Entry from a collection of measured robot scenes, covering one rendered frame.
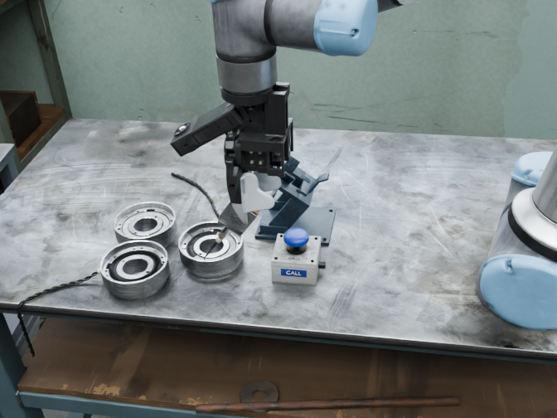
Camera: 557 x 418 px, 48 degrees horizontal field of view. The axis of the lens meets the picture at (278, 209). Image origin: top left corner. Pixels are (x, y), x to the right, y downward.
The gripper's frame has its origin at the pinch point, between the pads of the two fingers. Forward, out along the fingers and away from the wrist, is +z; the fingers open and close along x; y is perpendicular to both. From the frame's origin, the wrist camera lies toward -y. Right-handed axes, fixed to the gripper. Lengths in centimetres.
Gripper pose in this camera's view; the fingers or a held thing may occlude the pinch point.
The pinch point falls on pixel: (242, 210)
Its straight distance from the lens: 92.6
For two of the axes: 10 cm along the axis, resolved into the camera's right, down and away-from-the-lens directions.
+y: 9.8, 0.9, -1.8
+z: 0.3, 8.1, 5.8
